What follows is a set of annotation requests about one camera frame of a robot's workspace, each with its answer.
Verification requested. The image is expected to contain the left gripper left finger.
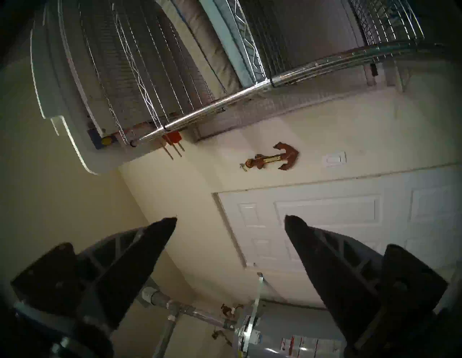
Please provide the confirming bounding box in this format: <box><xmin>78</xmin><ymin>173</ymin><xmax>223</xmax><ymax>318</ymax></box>
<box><xmin>11</xmin><ymin>217</ymin><xmax>178</xmax><ymax>332</ymax></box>

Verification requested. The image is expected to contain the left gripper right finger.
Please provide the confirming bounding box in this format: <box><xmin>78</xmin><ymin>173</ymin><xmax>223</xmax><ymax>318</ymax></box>
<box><xmin>284</xmin><ymin>215</ymin><xmax>448</xmax><ymax>348</ymax></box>

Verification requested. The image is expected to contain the tan cushion with tag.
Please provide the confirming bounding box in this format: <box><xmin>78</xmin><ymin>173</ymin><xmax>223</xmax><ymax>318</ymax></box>
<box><xmin>155</xmin><ymin>0</ymin><xmax>242</xmax><ymax>96</ymax></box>

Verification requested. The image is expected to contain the white panel door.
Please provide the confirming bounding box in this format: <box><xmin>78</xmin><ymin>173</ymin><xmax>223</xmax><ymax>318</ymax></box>
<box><xmin>213</xmin><ymin>164</ymin><xmax>462</xmax><ymax>307</ymax></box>

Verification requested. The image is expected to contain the grey water heater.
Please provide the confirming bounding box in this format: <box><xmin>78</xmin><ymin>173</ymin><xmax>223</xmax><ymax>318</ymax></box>
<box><xmin>235</xmin><ymin>300</ymin><xmax>347</xmax><ymax>358</ymax></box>

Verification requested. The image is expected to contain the galvanized metal vent pipe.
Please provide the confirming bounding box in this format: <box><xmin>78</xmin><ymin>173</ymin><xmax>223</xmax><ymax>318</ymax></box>
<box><xmin>141</xmin><ymin>287</ymin><xmax>239</xmax><ymax>358</ymax></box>

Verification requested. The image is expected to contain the metal heater strap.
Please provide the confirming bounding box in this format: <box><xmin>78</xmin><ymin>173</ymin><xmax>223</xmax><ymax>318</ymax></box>
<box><xmin>241</xmin><ymin>272</ymin><xmax>265</xmax><ymax>356</ymax></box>

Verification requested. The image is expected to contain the white light switch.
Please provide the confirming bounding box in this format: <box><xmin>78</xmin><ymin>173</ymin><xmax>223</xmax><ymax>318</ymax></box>
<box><xmin>322</xmin><ymin>152</ymin><xmax>347</xmax><ymax>167</ymax></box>

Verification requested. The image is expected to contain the orange wooden handled tool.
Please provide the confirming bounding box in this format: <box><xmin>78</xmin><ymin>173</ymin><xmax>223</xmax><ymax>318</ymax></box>
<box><xmin>167</xmin><ymin>131</ymin><xmax>186</xmax><ymax>157</ymax></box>

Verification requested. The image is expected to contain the brown anchor wall decoration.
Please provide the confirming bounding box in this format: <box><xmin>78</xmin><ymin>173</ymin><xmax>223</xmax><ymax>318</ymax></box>
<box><xmin>240</xmin><ymin>142</ymin><xmax>299</xmax><ymax>171</ymax></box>

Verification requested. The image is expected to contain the chrome wire shelf rack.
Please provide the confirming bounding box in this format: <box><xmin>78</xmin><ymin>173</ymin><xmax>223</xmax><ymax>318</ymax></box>
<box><xmin>58</xmin><ymin>0</ymin><xmax>448</xmax><ymax>148</ymax></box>

